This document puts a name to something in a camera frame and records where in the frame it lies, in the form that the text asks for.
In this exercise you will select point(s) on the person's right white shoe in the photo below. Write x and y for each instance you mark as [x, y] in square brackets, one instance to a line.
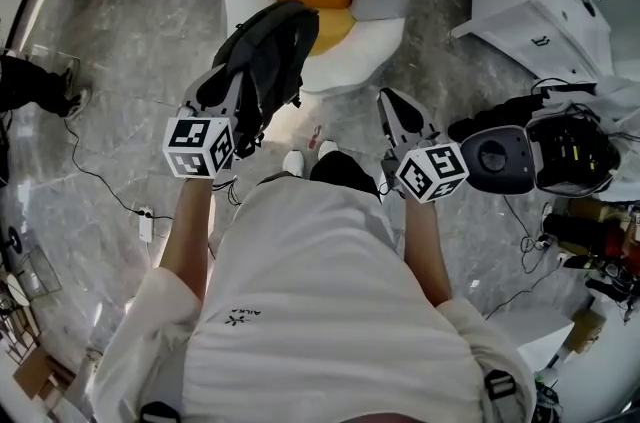
[328, 148]

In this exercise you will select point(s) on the person's white shirt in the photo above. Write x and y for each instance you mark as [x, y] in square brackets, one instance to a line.
[310, 286]

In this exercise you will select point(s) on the black cloth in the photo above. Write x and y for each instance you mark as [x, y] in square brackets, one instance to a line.
[500, 116]

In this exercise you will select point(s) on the cardboard box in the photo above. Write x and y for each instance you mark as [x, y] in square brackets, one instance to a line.
[35, 373]
[589, 331]

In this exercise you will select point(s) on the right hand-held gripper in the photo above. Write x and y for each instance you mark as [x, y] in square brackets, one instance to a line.
[430, 171]

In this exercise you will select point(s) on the dark grey backpack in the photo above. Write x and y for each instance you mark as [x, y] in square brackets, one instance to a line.
[280, 56]

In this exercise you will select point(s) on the white sink cabinet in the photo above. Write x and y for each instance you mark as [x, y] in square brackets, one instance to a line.
[525, 11]

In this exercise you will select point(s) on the white power strip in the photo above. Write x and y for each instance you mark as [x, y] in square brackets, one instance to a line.
[146, 228]

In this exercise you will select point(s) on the black harness buckle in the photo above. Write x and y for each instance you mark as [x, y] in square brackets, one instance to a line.
[160, 412]
[500, 386]

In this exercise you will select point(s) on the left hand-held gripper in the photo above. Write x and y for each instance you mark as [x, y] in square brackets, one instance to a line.
[195, 146]

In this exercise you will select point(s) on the glass side table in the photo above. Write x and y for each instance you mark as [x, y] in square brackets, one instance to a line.
[40, 271]

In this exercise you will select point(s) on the person's left forearm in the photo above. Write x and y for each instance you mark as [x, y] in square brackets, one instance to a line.
[187, 236]

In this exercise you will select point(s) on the person's right forearm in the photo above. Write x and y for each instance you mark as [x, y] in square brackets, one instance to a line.
[425, 251]

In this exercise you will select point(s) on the person's black trousers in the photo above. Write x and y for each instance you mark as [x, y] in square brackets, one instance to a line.
[345, 171]

